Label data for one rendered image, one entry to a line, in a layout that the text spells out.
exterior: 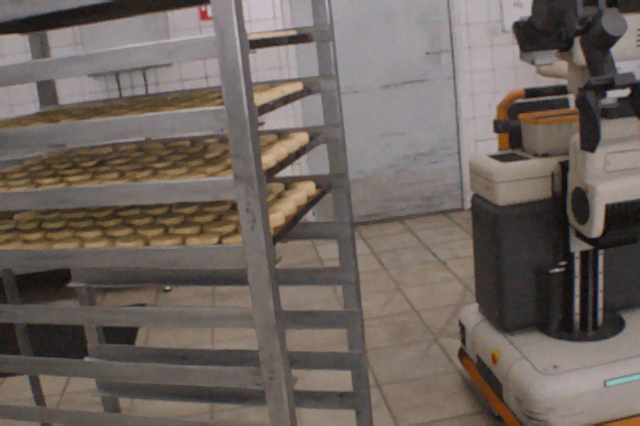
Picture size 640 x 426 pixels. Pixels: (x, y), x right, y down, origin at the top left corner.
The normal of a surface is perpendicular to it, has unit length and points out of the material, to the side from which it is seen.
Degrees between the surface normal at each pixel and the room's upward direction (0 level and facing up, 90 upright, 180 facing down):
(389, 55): 90
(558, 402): 90
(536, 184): 90
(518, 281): 90
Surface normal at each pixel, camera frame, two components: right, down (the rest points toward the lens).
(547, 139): 0.14, 0.28
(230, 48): -0.25, 0.28
